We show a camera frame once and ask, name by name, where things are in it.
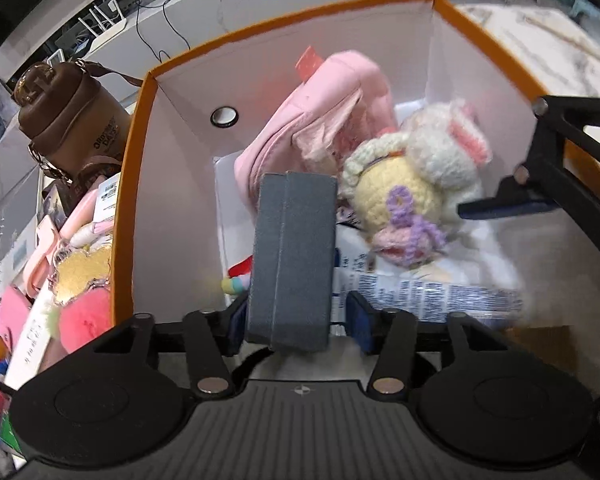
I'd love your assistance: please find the small brown cardboard box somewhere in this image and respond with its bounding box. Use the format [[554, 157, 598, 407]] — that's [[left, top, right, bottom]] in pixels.
[[500, 327, 572, 376]]

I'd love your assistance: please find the white flat box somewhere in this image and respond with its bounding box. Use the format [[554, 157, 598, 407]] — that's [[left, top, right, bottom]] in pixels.
[[5, 285, 63, 391]]

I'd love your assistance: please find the orange storage box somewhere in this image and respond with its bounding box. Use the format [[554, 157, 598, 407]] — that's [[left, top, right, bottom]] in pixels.
[[111, 0, 600, 401]]

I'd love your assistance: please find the blue plastic stool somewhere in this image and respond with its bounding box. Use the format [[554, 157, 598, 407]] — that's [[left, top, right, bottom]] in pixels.
[[570, 0, 600, 21]]

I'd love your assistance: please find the crochet bunny doll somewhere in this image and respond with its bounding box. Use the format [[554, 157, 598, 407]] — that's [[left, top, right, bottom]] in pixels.
[[340, 99, 493, 267]]

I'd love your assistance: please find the white lotion tube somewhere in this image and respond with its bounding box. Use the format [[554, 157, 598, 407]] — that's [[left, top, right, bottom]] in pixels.
[[352, 260, 526, 323]]

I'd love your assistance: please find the pink case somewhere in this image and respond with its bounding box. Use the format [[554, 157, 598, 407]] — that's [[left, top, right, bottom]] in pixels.
[[22, 195, 98, 293]]

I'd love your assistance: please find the pastel keychain charm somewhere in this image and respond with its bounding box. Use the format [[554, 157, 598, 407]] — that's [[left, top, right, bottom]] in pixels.
[[221, 272, 253, 295]]

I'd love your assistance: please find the pink pouch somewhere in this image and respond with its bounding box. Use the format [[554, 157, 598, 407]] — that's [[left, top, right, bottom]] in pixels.
[[233, 46, 398, 221]]

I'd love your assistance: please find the white labelled package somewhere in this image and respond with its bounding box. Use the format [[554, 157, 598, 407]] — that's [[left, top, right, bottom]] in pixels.
[[92, 172, 123, 221]]

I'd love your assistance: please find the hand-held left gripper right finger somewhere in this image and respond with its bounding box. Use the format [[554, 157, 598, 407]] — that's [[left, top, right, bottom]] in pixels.
[[346, 291, 511, 402]]

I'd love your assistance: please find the white marble desktop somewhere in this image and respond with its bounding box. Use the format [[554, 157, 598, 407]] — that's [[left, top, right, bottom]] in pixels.
[[452, 2, 600, 116]]

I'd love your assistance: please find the white router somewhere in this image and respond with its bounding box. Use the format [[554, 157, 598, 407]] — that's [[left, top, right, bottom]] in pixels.
[[75, 0, 131, 38]]

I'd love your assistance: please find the gold cloud-shaped charm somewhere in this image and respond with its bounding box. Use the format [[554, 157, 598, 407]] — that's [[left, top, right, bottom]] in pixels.
[[50, 245, 115, 307]]

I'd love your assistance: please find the grey box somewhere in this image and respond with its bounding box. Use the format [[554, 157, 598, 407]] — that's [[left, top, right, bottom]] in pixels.
[[244, 171, 339, 352]]

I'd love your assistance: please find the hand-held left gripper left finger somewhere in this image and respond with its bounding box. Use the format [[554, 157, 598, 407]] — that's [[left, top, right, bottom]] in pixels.
[[92, 292, 251, 397]]

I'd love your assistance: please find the pink round plush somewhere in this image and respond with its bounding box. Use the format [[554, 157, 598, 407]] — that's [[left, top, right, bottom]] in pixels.
[[57, 285, 115, 356]]

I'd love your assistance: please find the brown leather bag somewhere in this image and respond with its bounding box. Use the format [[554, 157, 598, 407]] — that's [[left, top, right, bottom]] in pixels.
[[14, 59, 146, 201]]

